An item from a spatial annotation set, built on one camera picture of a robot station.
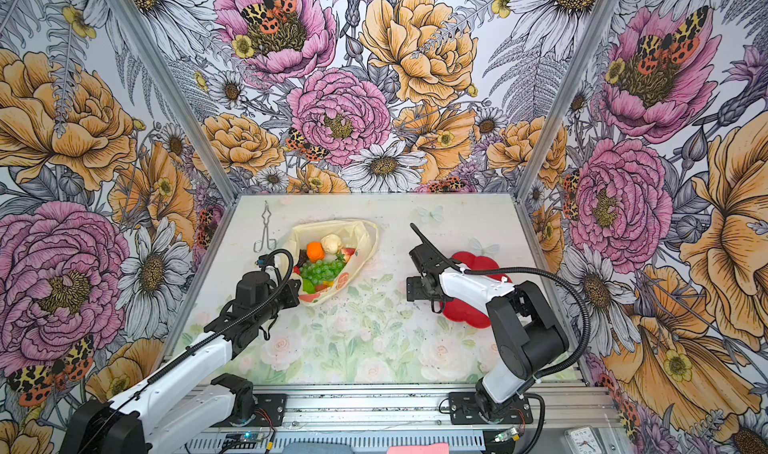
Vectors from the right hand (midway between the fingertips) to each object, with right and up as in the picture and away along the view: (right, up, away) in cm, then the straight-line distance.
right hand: (426, 301), depth 91 cm
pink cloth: (+1, -30, -20) cm, 36 cm away
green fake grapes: (-32, +9, +3) cm, 34 cm away
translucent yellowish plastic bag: (-20, +19, +6) cm, 28 cm away
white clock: (+33, -26, -22) cm, 48 cm away
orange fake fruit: (-35, +14, +8) cm, 39 cm away
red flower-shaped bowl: (+11, -3, +1) cm, 11 cm away
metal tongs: (-53, +16, +17) cm, 58 cm away
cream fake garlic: (-30, +17, +11) cm, 36 cm away
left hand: (-36, +4, -5) cm, 37 cm away
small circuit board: (-45, -27, -20) cm, 57 cm away
